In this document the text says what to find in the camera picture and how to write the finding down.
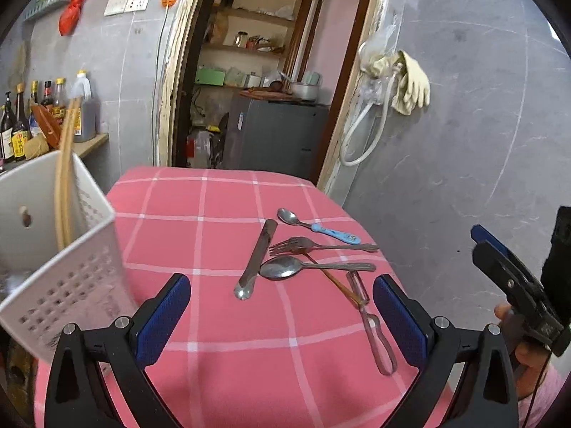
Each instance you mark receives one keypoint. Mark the slim dark sauce bottle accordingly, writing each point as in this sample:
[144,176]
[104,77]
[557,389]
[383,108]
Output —
[33,98]

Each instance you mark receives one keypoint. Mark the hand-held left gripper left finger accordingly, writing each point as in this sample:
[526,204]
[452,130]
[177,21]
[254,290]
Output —
[165,316]

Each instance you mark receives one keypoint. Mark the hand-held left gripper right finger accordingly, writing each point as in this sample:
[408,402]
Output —
[397,321]

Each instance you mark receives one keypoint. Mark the person's right hand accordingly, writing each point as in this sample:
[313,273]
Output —
[531,365]

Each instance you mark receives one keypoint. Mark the green box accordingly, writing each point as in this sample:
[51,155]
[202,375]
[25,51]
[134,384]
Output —
[209,76]

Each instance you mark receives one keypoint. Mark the white wall switch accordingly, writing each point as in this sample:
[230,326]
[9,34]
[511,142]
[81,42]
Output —
[117,5]

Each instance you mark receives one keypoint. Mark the pile of red packets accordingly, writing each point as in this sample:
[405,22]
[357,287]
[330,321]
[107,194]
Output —
[265,43]

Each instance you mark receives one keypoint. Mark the white wall socket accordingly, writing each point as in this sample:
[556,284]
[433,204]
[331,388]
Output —
[139,1]

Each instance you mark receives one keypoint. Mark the beige fibre ball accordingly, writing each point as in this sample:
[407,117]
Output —
[36,147]

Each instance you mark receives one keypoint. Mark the grey wall shelf rack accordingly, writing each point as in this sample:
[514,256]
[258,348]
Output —
[49,6]

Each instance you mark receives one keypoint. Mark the person's right forearm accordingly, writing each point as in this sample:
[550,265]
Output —
[548,392]

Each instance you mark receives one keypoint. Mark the white perforated utensil holder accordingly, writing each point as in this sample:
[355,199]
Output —
[76,285]

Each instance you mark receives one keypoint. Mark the wooden cutting board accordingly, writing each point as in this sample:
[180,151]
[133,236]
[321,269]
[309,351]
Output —
[267,94]

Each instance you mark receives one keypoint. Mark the orange plastic packet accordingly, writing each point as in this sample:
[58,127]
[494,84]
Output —
[47,125]

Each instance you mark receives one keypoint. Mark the steel spoon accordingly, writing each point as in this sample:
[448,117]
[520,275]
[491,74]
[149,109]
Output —
[279,268]

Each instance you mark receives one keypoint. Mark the pink checked tablecloth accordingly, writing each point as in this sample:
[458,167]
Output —
[223,321]

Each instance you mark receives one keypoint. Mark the dark pump dispenser bottle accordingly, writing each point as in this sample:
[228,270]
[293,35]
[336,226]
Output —
[6,138]

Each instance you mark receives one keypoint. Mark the brown paper bag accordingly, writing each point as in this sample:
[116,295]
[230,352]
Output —
[218,29]

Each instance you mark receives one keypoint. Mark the red white floor container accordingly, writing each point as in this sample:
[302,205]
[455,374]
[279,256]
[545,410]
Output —
[203,147]

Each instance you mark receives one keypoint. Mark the beige hanging loofah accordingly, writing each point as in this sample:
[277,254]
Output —
[18,64]

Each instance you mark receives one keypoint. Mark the wooden shelf unit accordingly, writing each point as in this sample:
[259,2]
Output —
[232,49]

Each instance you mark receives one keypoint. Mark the pale wooden door frame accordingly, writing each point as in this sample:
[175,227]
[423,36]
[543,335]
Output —
[167,98]

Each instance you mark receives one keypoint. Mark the clear hanging plastic bag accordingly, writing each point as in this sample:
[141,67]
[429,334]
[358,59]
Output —
[374,40]

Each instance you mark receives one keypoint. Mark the steel fork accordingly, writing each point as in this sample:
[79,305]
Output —
[312,245]

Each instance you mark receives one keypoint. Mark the sauce bottle yellow cap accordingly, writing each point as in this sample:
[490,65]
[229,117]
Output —
[59,102]

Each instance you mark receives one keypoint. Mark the grey cabinet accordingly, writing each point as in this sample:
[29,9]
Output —
[276,138]

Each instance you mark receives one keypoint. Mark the steel pot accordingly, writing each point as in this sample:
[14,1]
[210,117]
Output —
[304,91]

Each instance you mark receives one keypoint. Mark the soy sauce bottle yellow label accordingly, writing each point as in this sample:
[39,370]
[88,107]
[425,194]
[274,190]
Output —
[20,138]

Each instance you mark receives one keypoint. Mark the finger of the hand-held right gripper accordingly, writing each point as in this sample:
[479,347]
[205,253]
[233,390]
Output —
[513,281]
[486,235]

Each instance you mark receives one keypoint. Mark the white crumpled plastic bag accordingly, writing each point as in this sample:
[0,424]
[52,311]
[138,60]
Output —
[284,11]

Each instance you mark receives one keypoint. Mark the red plastic bag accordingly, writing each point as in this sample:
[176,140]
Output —
[71,15]

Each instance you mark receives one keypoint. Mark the glass jar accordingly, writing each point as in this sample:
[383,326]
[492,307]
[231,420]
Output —
[241,40]

